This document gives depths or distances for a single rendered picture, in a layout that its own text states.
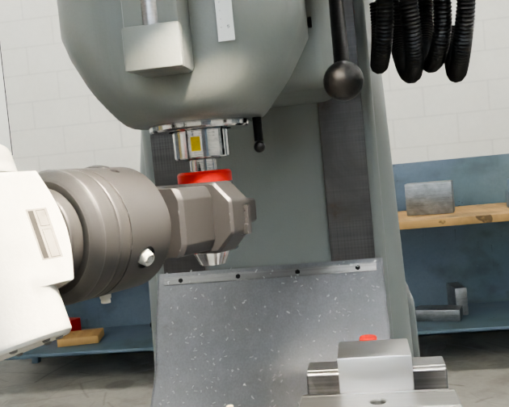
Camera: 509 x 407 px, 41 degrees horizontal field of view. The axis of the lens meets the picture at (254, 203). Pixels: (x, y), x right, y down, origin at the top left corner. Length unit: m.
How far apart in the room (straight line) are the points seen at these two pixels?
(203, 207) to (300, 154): 0.46
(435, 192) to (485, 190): 0.66
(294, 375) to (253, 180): 0.27
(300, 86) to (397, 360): 0.28
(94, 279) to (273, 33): 0.22
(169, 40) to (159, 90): 0.05
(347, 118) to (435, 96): 3.90
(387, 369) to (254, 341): 0.39
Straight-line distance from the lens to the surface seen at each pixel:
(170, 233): 0.48
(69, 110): 5.19
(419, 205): 4.29
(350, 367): 0.58
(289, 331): 0.93
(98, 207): 0.43
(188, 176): 0.57
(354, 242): 0.95
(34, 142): 5.29
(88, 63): 0.54
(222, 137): 0.58
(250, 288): 0.96
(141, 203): 0.46
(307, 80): 0.69
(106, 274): 0.44
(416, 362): 0.65
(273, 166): 0.96
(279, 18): 0.52
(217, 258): 0.58
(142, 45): 0.47
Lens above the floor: 1.27
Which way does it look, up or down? 3 degrees down
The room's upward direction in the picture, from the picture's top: 5 degrees counter-clockwise
